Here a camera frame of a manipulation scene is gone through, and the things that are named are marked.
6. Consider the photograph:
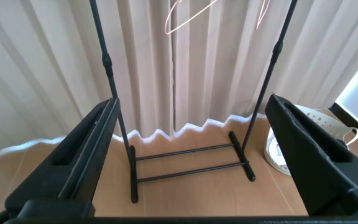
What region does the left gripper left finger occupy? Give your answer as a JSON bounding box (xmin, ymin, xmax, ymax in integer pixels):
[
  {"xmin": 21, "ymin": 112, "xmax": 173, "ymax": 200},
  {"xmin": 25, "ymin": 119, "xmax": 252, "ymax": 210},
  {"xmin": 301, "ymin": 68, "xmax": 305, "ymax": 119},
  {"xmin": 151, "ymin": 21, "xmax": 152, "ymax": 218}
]
[{"xmin": 4, "ymin": 98, "xmax": 121, "ymax": 218}]

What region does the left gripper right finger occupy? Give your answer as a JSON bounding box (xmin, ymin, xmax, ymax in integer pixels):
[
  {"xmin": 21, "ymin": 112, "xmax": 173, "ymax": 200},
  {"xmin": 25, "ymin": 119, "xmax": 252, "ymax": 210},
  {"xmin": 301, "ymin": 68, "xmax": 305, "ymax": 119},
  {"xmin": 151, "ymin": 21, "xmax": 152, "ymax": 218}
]
[{"xmin": 265, "ymin": 93, "xmax": 358, "ymax": 217}]

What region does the white laundry basket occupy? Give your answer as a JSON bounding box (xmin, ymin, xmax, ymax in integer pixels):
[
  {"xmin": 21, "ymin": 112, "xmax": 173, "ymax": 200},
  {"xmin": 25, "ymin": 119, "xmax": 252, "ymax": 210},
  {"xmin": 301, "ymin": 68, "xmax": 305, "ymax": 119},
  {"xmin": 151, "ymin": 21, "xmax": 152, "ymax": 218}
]
[{"xmin": 263, "ymin": 104, "xmax": 358, "ymax": 177}]

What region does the black clothes rack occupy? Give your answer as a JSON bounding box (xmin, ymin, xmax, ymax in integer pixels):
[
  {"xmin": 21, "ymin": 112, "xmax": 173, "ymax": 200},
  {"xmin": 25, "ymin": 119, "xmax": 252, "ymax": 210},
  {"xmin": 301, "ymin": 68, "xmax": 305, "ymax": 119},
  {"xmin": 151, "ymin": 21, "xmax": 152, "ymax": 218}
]
[{"xmin": 88, "ymin": 0, "xmax": 299, "ymax": 205}]

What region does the beige curtain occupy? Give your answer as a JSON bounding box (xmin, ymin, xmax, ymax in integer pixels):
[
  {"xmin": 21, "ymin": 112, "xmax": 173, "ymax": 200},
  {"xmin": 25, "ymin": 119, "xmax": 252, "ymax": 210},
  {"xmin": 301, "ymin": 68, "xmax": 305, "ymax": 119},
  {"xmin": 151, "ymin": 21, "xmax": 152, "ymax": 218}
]
[{"xmin": 0, "ymin": 0, "xmax": 358, "ymax": 162}]

